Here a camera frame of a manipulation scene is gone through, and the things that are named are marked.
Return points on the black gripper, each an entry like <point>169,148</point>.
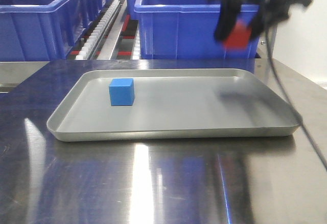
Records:
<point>269,13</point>

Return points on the red cube block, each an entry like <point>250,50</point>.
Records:
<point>239,37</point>

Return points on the front right blue bin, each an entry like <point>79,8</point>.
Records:
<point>183,29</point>

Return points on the grey metal tray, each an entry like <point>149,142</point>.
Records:
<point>173,103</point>

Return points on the blue cube block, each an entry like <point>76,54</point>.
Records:
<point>121,91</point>

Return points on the front left blue bin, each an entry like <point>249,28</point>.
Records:
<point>40,30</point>

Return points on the steel divider rail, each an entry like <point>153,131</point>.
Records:
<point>110,47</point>

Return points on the white roller conveyor rail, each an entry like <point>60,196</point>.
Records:
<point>93,42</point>

